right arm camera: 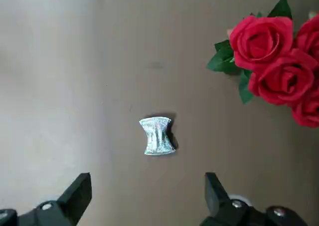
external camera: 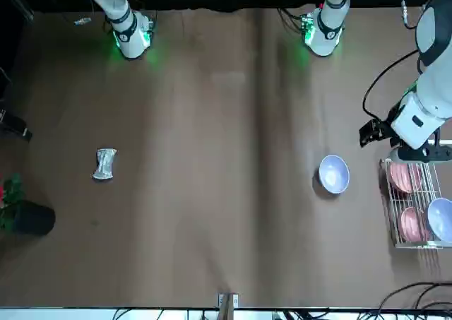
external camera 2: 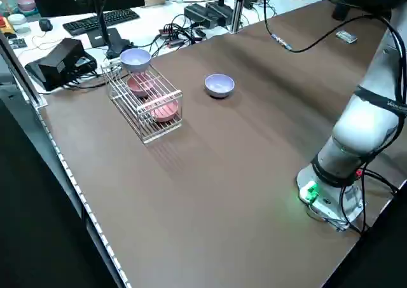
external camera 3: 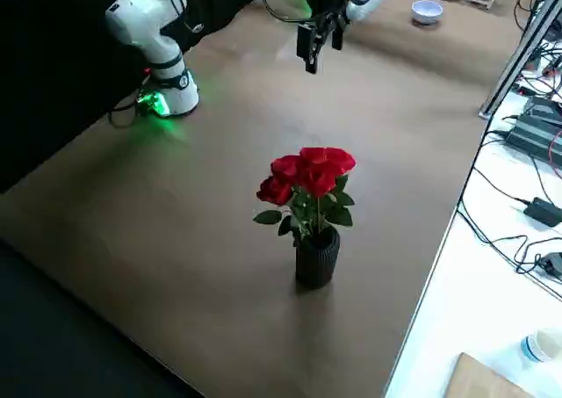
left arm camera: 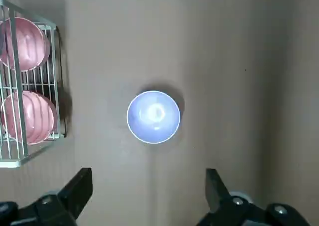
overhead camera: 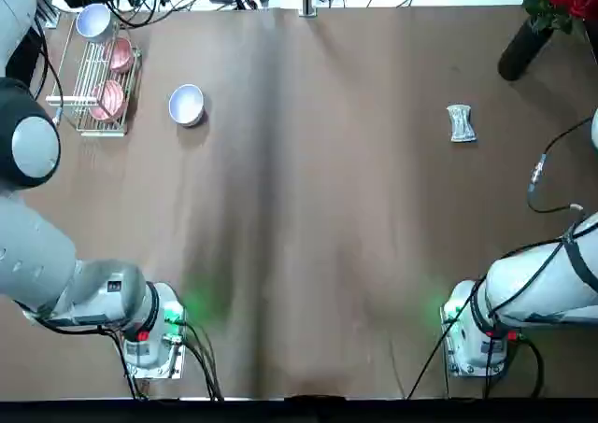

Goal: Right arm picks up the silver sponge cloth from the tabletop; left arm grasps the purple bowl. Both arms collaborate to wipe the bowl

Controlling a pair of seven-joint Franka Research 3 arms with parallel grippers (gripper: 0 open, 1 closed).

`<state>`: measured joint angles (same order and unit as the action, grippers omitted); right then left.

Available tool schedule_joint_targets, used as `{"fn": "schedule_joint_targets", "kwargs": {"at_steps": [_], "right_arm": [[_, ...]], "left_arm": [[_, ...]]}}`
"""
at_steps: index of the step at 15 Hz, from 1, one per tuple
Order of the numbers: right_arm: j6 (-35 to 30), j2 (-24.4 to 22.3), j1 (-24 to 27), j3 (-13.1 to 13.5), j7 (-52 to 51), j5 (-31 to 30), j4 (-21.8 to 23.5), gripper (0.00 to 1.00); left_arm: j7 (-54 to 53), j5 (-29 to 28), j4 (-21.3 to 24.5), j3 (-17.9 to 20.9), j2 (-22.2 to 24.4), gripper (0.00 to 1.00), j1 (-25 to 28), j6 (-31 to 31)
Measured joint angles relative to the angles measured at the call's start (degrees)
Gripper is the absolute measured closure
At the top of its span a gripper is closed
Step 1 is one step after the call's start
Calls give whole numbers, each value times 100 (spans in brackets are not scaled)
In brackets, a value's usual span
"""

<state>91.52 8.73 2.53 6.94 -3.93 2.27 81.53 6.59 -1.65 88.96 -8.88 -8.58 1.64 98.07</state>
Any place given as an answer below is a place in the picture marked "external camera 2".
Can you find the lavender purple bowl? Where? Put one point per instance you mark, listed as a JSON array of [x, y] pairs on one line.
[[219, 84], [135, 59]]

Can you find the silver sponge cloth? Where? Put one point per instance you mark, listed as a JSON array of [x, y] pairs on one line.
[[346, 37]]

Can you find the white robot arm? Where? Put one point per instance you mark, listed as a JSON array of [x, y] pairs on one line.
[[359, 116]]

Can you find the pink bowl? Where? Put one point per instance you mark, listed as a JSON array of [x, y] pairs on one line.
[[140, 86], [163, 111]]

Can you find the black power adapter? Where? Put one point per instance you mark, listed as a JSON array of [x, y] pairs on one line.
[[196, 14], [219, 12]]

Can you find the black monitor stand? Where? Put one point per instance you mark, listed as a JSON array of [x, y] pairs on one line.
[[111, 41]]

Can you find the black computer keyboard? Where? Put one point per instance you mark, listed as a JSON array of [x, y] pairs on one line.
[[101, 20]]

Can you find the black box device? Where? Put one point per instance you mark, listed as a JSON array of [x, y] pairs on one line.
[[63, 62]]

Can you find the black computer mouse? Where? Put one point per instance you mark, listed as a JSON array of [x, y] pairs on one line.
[[45, 24]]

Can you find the pink plastic containers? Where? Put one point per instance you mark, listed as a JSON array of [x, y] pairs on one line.
[[25, 4]]

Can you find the white round jar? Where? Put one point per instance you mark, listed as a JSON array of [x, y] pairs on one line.
[[17, 19]]

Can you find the aluminium camera post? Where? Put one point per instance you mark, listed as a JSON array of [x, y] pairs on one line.
[[237, 17]]

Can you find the aluminium frame post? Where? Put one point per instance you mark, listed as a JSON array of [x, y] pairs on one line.
[[22, 72]]

